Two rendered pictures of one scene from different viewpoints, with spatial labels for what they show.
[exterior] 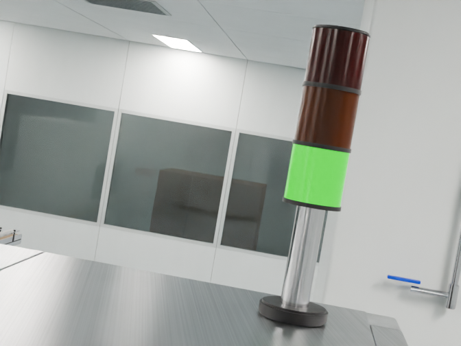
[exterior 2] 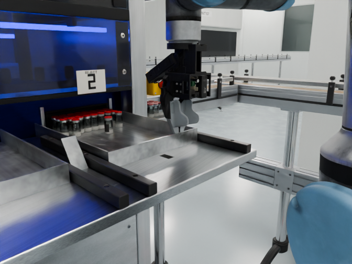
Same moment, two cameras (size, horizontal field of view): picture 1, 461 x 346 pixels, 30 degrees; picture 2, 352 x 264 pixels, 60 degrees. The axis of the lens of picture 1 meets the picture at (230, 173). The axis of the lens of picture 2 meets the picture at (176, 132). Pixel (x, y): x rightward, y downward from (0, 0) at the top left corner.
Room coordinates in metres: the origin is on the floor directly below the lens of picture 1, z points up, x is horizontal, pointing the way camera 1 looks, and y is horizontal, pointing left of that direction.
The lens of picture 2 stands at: (0.13, -0.85, 1.10)
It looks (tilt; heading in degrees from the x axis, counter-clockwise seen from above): 15 degrees down; 39
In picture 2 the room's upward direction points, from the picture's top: straight up
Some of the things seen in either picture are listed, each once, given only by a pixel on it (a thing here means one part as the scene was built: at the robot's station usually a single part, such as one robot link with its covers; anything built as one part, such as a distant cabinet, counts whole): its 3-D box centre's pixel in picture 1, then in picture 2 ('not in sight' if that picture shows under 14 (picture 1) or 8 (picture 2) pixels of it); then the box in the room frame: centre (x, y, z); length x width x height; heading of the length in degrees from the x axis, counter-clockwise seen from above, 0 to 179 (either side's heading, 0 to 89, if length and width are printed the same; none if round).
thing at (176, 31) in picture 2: not in sight; (184, 33); (0.68, -0.44, 1.14); 0.08 x 0.08 x 0.05
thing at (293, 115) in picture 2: not in sight; (286, 183); (1.56, -0.40, 0.46); 0.09 x 0.09 x 0.77; 85
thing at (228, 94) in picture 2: not in sight; (182, 92); (1.18, -0.04, 0.92); 0.69 x 0.16 x 0.16; 175
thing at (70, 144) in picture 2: not in sight; (88, 160); (0.43, -0.40, 0.91); 0.14 x 0.03 x 0.06; 85
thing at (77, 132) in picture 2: not in sight; (76, 127); (0.57, -0.16, 0.90); 0.02 x 0.02 x 0.05
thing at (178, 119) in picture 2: not in sight; (179, 120); (0.66, -0.44, 0.95); 0.06 x 0.03 x 0.09; 85
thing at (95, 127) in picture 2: not in sight; (90, 122); (0.63, -0.14, 0.90); 0.18 x 0.02 x 0.05; 175
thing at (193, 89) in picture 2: not in sight; (185, 72); (0.67, -0.44, 1.05); 0.09 x 0.08 x 0.12; 85
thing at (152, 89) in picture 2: not in sight; (154, 83); (0.88, -0.16, 1.00); 0.08 x 0.07 x 0.07; 85
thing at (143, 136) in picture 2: not in sight; (113, 132); (0.62, -0.25, 0.90); 0.34 x 0.26 x 0.04; 85
